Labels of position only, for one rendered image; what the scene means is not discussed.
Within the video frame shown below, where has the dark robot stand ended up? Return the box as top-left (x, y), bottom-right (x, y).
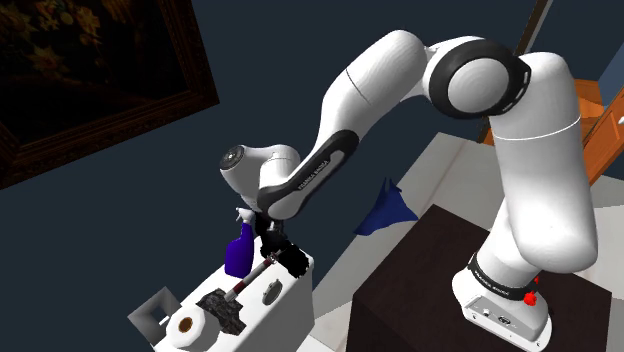
top-left (344, 203), bottom-right (613, 352)

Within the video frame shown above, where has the blue spray bottle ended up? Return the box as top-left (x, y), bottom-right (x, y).
top-left (224, 206), bottom-right (258, 280)

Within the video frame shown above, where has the grey square wall holder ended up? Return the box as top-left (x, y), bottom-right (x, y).
top-left (127, 285), bottom-right (183, 345)

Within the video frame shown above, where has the blue cloth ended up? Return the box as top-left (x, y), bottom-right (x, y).
top-left (352, 177), bottom-right (420, 238)

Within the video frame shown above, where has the black duster red-white handle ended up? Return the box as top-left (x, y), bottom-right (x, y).
top-left (222, 241), bottom-right (311, 300)

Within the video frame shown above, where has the white toilet paper roll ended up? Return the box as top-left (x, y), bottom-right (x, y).
top-left (165, 305), bottom-right (220, 352)

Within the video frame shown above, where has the orange wooden cabinet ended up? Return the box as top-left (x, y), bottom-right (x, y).
top-left (479, 77), bottom-right (624, 187)

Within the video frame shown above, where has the dark framed wall painting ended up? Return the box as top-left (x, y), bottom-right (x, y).
top-left (0, 0), bottom-right (221, 191)

